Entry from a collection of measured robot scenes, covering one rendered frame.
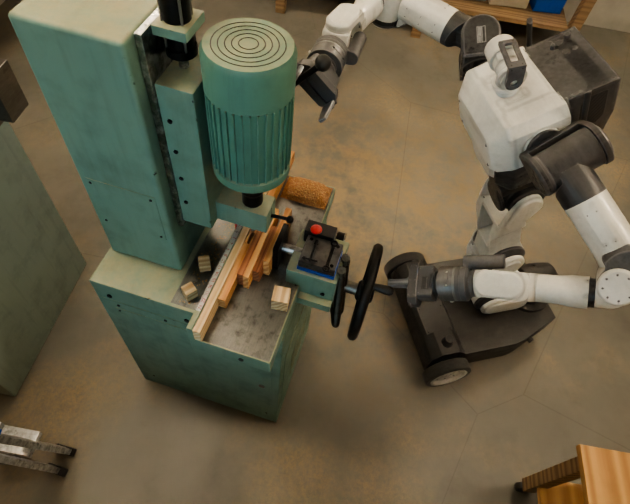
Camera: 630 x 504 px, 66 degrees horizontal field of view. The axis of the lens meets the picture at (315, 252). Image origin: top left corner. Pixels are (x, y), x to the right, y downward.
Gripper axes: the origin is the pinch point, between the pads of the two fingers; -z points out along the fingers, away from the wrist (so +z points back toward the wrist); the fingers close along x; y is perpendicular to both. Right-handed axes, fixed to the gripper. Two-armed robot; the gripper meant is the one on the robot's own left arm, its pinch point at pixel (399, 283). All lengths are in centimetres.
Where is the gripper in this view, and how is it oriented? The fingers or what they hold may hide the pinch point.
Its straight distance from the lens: 131.0
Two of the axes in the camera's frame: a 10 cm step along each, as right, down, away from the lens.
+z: 8.7, -0.3, -4.9
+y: -4.7, -3.6, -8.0
